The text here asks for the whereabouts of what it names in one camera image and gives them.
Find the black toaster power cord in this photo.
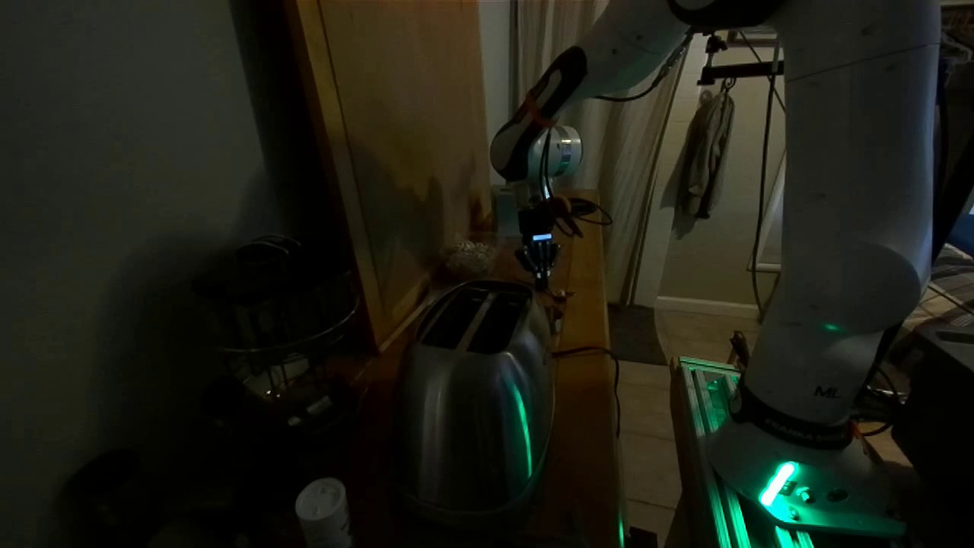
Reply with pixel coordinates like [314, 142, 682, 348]
[550, 342, 624, 442]

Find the white plastic bottle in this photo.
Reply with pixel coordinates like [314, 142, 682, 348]
[291, 476, 353, 548]

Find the clear container of white objects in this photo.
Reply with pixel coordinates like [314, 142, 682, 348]
[440, 242, 500, 279]

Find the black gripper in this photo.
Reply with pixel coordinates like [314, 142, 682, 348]
[515, 198, 564, 295]

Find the stainless steel toaster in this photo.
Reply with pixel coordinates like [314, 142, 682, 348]
[396, 278, 559, 524]

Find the black metal stand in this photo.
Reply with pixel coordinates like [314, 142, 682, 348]
[696, 28, 792, 90]

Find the large wooden board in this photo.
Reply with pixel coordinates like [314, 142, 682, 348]
[289, 0, 495, 354]

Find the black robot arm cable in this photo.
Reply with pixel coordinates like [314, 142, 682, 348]
[541, 180, 617, 231]

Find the teal tissue box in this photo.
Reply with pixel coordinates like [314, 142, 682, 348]
[489, 182, 527, 237]

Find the robot base plate green light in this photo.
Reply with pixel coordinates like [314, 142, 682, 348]
[673, 354, 917, 548]

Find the hanging grey cloth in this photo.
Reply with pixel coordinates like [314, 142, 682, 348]
[673, 84, 741, 237]

